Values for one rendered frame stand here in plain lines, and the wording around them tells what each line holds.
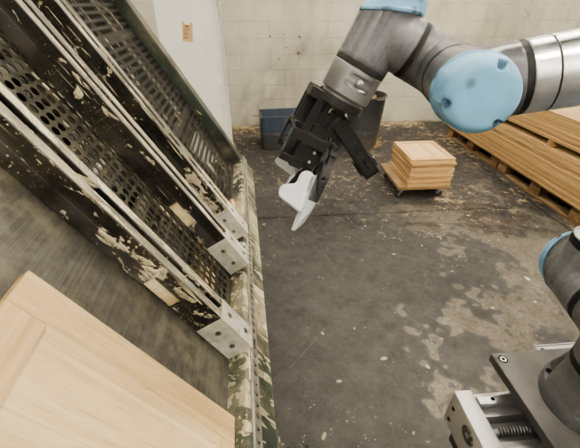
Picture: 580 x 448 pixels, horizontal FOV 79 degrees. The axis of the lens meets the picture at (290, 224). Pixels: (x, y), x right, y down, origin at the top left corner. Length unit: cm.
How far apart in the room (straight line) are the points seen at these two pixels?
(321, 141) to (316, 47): 498
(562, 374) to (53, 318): 79
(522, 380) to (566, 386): 8
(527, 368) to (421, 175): 283
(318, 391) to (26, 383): 153
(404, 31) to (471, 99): 16
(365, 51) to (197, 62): 362
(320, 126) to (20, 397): 51
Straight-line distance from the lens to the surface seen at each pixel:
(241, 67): 547
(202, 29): 405
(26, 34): 98
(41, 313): 58
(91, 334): 62
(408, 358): 212
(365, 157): 57
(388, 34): 52
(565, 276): 78
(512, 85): 41
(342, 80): 52
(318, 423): 184
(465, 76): 39
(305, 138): 53
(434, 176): 360
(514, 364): 84
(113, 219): 70
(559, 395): 78
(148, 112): 113
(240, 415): 84
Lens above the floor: 162
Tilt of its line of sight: 32 degrees down
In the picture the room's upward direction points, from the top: straight up
